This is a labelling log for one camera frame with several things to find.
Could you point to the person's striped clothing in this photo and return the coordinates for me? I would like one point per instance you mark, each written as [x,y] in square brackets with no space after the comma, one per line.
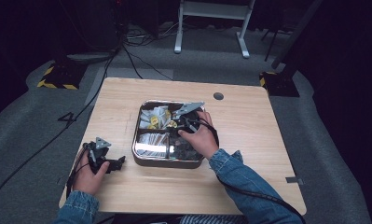
[211,219]

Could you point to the person's left hand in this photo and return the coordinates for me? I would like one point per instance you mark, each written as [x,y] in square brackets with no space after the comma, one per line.
[89,177]

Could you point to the dark slanted stand pole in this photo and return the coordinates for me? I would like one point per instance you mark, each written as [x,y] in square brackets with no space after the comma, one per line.
[298,29]

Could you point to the black tripod legs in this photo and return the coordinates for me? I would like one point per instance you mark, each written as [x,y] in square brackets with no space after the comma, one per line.
[272,42]

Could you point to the square metal divided tray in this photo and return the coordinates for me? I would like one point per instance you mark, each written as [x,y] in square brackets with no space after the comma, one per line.
[162,163]

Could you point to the grey tape piece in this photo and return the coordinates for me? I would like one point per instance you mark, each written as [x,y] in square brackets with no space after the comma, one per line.
[294,180]

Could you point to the pile of white brown packets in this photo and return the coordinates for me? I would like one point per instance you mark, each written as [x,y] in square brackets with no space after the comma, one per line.
[151,143]

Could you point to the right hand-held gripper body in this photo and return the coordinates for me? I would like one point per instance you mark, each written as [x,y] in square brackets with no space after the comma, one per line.
[188,115]

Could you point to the white metal desk frame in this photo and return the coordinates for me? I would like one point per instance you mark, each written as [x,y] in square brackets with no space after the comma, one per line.
[211,11]

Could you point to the black yellow striped stand base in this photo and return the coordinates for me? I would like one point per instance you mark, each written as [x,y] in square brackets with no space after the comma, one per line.
[281,84]
[62,76]

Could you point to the round grey table grommet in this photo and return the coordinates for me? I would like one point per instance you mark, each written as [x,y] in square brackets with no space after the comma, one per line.
[218,96]

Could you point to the pile of white yellow packets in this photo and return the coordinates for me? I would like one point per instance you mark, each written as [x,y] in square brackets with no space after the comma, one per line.
[154,118]

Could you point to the person's right hand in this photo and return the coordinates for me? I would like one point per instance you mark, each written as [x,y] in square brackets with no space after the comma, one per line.
[200,140]

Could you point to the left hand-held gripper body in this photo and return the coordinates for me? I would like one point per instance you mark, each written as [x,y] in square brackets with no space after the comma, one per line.
[98,155]

